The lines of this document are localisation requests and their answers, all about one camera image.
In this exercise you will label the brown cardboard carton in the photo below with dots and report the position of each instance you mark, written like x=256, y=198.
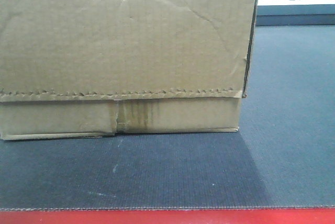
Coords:
x=94, y=68

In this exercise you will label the dark grey conveyor belt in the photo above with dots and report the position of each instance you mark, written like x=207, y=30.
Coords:
x=282, y=155

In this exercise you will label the red conveyor front edge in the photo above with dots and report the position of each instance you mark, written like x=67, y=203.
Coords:
x=311, y=215

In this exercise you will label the dark conveyor side rail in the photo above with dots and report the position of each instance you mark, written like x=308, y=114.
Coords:
x=295, y=15

